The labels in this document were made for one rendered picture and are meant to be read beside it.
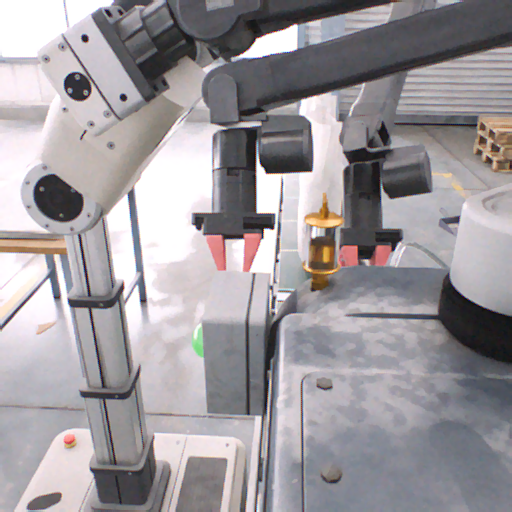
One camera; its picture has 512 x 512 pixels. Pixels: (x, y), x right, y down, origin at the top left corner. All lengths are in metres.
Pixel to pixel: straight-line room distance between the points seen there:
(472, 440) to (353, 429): 0.06
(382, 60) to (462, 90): 7.61
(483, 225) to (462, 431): 0.11
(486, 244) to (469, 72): 7.92
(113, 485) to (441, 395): 1.31
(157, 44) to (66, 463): 1.39
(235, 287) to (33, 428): 2.00
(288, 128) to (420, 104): 7.49
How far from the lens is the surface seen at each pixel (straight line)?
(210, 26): 0.64
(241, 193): 0.62
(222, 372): 0.38
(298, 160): 0.62
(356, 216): 0.73
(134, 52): 0.68
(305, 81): 0.63
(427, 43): 0.63
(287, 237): 2.85
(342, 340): 0.33
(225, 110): 0.63
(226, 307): 0.37
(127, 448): 1.44
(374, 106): 0.83
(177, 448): 1.75
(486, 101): 8.36
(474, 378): 0.32
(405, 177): 0.74
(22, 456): 2.25
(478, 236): 0.32
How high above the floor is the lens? 1.52
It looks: 26 degrees down
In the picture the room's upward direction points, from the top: straight up
